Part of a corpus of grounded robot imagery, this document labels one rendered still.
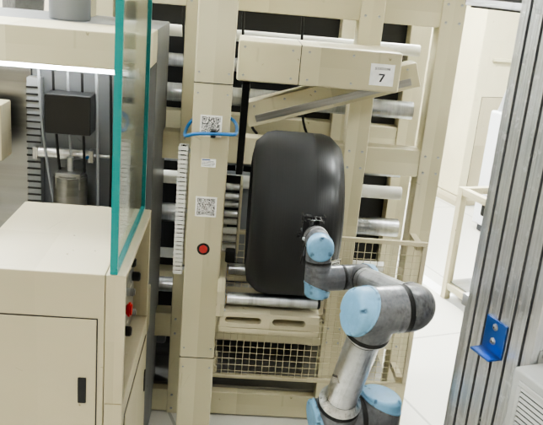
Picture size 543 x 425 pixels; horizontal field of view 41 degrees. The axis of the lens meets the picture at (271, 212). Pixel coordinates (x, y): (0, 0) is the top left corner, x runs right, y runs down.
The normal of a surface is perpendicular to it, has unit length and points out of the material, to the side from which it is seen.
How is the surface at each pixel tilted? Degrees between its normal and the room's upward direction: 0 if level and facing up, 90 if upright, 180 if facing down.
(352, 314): 83
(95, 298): 90
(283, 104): 90
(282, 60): 90
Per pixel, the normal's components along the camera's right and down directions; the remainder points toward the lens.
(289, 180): 0.08, -0.37
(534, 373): 0.08, -0.95
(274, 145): -0.18, -0.76
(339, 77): 0.04, 0.31
